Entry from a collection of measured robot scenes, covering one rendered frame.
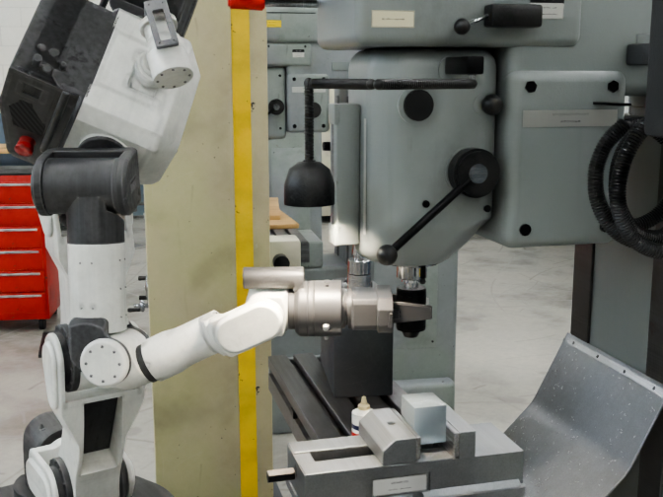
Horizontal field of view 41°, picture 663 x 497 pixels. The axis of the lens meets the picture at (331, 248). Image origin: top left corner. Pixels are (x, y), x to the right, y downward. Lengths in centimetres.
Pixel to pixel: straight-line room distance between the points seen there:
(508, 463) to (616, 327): 33
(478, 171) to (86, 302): 64
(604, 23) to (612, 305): 49
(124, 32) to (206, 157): 147
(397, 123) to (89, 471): 113
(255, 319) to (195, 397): 187
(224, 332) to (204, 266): 172
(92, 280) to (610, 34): 86
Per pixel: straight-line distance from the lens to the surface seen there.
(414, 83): 115
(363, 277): 179
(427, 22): 126
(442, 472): 139
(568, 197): 136
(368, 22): 123
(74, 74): 155
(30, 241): 586
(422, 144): 128
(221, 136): 305
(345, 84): 117
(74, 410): 195
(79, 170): 146
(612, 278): 160
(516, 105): 131
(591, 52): 138
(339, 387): 181
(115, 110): 153
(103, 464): 209
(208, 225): 308
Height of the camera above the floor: 159
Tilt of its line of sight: 11 degrees down
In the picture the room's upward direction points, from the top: straight up
